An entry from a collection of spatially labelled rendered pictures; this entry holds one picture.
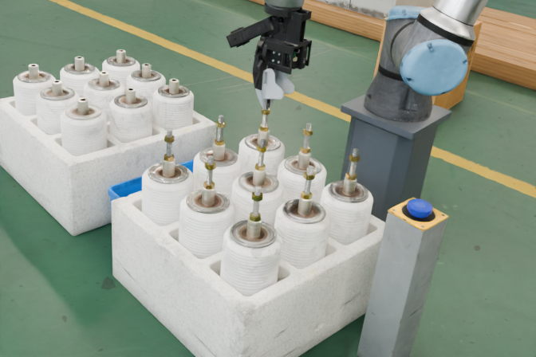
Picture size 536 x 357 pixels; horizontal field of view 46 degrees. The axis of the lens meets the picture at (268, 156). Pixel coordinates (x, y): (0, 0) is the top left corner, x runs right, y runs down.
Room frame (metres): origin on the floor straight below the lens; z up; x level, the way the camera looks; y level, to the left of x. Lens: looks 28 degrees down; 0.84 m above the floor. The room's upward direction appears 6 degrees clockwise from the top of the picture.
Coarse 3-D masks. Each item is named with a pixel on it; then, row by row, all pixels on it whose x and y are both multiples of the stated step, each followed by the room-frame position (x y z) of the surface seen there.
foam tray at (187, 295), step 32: (128, 224) 0.97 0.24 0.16; (384, 224) 1.03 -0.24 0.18; (128, 256) 0.97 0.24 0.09; (160, 256) 0.90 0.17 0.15; (192, 256) 0.87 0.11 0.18; (352, 256) 0.92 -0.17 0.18; (128, 288) 0.97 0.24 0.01; (160, 288) 0.89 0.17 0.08; (192, 288) 0.83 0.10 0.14; (224, 288) 0.79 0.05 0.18; (288, 288) 0.81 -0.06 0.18; (320, 288) 0.87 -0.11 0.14; (352, 288) 0.93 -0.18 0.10; (160, 320) 0.89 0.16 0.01; (192, 320) 0.83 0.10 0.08; (224, 320) 0.77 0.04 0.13; (256, 320) 0.76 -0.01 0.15; (288, 320) 0.81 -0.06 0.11; (320, 320) 0.88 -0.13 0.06; (352, 320) 0.95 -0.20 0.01; (192, 352) 0.82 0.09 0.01; (224, 352) 0.77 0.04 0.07; (256, 352) 0.76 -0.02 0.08; (288, 352) 0.82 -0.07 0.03
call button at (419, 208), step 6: (408, 204) 0.86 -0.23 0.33; (414, 204) 0.86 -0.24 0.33; (420, 204) 0.87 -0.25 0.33; (426, 204) 0.87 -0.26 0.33; (408, 210) 0.87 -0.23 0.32; (414, 210) 0.85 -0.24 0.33; (420, 210) 0.85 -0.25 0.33; (426, 210) 0.85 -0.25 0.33; (414, 216) 0.85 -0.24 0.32; (420, 216) 0.85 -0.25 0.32; (426, 216) 0.85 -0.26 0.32
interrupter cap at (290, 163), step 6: (294, 156) 1.13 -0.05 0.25; (288, 162) 1.11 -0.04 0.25; (294, 162) 1.11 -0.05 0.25; (312, 162) 1.12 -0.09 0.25; (318, 162) 1.12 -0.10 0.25; (288, 168) 1.08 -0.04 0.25; (294, 168) 1.08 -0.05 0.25; (300, 168) 1.09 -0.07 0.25; (318, 168) 1.09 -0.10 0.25; (300, 174) 1.06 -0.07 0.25
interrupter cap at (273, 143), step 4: (248, 136) 1.20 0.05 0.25; (252, 136) 1.20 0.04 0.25; (256, 136) 1.20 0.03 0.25; (272, 136) 1.21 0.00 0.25; (248, 140) 1.18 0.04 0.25; (252, 140) 1.18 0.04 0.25; (256, 140) 1.19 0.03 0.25; (268, 140) 1.20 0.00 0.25; (272, 140) 1.19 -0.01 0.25; (276, 140) 1.20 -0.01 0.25; (248, 144) 1.16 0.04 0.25; (252, 144) 1.16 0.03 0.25; (256, 144) 1.17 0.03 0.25; (268, 144) 1.18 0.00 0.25; (272, 144) 1.18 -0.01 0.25; (276, 144) 1.18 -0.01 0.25; (280, 144) 1.18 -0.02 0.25; (252, 148) 1.15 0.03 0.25; (256, 148) 1.15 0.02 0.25; (268, 148) 1.15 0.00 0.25; (272, 148) 1.15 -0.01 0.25; (276, 148) 1.16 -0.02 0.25
